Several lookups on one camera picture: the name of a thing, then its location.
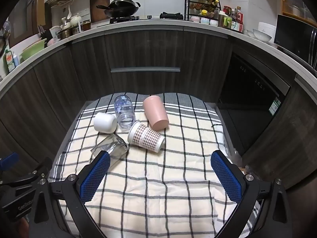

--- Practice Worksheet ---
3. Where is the brown checkered cup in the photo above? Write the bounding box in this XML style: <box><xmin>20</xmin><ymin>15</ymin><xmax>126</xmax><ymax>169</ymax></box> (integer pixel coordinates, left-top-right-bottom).
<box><xmin>127</xmin><ymin>120</ymin><xmax>165</xmax><ymax>152</ymax></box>

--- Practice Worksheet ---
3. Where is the brown cutting board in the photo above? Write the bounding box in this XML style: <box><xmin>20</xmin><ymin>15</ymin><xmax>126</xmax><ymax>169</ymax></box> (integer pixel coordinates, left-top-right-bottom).
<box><xmin>90</xmin><ymin>0</ymin><xmax>111</xmax><ymax>23</ymax></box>

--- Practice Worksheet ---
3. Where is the white rice cooker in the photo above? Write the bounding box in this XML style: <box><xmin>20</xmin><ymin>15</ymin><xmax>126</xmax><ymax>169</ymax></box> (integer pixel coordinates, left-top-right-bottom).
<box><xmin>258</xmin><ymin>22</ymin><xmax>277</xmax><ymax>36</ymax></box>

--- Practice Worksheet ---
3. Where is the pink cup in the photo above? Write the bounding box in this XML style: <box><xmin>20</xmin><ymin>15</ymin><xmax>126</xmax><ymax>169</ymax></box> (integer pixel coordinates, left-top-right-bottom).
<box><xmin>143</xmin><ymin>95</ymin><xmax>169</xmax><ymax>131</ymax></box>

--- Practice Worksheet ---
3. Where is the black dishwasher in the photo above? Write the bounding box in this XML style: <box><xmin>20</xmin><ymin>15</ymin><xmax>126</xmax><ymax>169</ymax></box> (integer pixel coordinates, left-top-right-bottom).
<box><xmin>217</xmin><ymin>51</ymin><xmax>292</xmax><ymax>155</ymax></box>

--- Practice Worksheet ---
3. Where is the white cup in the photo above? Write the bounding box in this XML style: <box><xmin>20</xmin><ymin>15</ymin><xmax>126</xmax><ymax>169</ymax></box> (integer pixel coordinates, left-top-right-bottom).
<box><xmin>93</xmin><ymin>112</ymin><xmax>117</xmax><ymax>133</ymax></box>

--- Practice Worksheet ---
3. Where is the clear plastic cup blue print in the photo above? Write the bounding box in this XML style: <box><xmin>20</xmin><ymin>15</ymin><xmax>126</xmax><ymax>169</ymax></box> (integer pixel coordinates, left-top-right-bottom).
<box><xmin>114</xmin><ymin>94</ymin><xmax>135</xmax><ymax>129</ymax></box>

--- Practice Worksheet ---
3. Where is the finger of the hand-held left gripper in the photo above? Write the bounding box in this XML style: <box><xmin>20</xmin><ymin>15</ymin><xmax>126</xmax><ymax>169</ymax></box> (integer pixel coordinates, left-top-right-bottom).
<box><xmin>0</xmin><ymin>152</ymin><xmax>20</xmax><ymax>184</ymax></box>
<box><xmin>25</xmin><ymin>157</ymin><xmax>53</xmax><ymax>186</ymax></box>

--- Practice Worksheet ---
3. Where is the black gas hob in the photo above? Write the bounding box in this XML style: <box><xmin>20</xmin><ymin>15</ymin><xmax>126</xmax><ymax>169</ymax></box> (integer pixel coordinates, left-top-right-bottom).
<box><xmin>96</xmin><ymin>12</ymin><xmax>185</xmax><ymax>28</ymax></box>

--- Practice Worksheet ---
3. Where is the clear glass cup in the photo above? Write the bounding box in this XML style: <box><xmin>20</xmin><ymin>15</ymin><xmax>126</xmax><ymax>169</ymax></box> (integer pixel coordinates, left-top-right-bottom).
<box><xmin>91</xmin><ymin>133</ymin><xmax>128</xmax><ymax>167</ymax></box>

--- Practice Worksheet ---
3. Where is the black microwave oven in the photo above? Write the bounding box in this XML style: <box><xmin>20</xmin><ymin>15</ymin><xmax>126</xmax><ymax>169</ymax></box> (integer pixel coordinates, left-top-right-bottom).
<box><xmin>273</xmin><ymin>14</ymin><xmax>317</xmax><ymax>68</ymax></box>

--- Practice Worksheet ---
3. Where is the black wok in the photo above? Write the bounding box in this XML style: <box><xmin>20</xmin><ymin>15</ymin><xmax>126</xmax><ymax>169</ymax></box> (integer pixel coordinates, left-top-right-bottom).
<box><xmin>96</xmin><ymin>0</ymin><xmax>141</xmax><ymax>18</ymax></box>

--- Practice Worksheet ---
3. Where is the green handled jar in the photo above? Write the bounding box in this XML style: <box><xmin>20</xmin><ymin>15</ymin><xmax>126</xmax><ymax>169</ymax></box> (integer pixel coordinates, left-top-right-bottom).
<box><xmin>219</xmin><ymin>16</ymin><xmax>233</xmax><ymax>28</ymax></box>

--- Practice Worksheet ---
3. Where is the steel pot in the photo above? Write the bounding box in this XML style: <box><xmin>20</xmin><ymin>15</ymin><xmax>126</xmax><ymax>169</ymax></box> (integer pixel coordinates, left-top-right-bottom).
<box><xmin>57</xmin><ymin>28</ymin><xmax>73</xmax><ymax>39</ymax></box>

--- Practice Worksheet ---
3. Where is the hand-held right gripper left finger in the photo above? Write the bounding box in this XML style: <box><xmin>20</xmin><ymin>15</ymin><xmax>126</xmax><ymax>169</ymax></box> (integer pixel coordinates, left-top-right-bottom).
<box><xmin>28</xmin><ymin>150</ymin><xmax>111</xmax><ymax>238</ymax></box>

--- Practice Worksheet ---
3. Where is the black spice rack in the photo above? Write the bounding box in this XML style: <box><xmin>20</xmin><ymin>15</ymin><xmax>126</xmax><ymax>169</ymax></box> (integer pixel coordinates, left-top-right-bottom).
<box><xmin>184</xmin><ymin>0</ymin><xmax>221</xmax><ymax>22</ymax></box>

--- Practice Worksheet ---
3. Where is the dark sauce bottle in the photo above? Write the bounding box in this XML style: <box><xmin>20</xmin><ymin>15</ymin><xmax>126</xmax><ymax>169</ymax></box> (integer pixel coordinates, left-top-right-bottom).
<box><xmin>233</xmin><ymin>6</ymin><xmax>244</xmax><ymax>23</ymax></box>

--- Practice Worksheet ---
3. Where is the metal drawer handle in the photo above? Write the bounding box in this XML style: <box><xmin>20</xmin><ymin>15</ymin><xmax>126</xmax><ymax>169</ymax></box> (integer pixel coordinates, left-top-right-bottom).
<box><xmin>110</xmin><ymin>67</ymin><xmax>181</xmax><ymax>73</ymax></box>

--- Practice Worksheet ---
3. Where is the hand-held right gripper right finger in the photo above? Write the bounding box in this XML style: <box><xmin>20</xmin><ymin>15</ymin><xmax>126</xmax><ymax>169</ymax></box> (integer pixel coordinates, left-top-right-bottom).
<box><xmin>210</xmin><ymin>150</ymin><xmax>294</xmax><ymax>238</ymax></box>

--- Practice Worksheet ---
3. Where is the green dish soap bottle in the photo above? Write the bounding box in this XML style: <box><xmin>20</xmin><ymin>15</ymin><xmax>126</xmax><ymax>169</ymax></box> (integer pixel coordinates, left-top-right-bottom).
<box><xmin>3</xmin><ymin>48</ymin><xmax>16</xmax><ymax>73</ymax></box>

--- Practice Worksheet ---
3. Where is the dark wood base cabinet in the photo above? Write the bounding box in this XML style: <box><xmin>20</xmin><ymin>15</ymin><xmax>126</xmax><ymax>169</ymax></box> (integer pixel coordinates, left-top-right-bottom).
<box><xmin>0</xmin><ymin>25</ymin><xmax>317</xmax><ymax>196</ymax></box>

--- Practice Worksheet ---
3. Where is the large white bowl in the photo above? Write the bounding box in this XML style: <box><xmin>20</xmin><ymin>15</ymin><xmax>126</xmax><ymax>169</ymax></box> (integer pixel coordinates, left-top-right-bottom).
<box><xmin>253</xmin><ymin>28</ymin><xmax>274</xmax><ymax>42</ymax></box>

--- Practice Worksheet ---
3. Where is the white teapot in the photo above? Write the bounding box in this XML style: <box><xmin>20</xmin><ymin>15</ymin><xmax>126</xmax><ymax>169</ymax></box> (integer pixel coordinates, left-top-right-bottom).
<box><xmin>70</xmin><ymin>13</ymin><xmax>83</xmax><ymax>27</ymax></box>

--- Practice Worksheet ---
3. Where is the white jug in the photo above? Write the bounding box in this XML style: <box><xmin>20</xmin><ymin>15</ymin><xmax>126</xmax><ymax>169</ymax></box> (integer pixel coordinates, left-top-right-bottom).
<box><xmin>50</xmin><ymin>26</ymin><xmax>62</xmax><ymax>40</ymax></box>

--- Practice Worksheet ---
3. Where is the glass door wall cabinet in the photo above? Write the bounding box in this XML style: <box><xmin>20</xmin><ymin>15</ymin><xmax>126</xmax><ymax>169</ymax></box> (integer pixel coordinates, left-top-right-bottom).
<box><xmin>279</xmin><ymin>0</ymin><xmax>317</xmax><ymax>26</ymax></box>

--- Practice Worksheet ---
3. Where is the checked white cloth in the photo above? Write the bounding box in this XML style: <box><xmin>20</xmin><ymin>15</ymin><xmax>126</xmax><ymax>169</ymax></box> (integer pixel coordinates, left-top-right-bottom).
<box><xmin>47</xmin><ymin>92</ymin><xmax>260</xmax><ymax>238</ymax></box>

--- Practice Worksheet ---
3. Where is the green plastic basin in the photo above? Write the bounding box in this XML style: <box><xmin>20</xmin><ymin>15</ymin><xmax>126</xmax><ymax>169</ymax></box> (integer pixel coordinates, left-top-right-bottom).
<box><xmin>19</xmin><ymin>38</ymin><xmax>47</xmax><ymax>63</ymax></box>

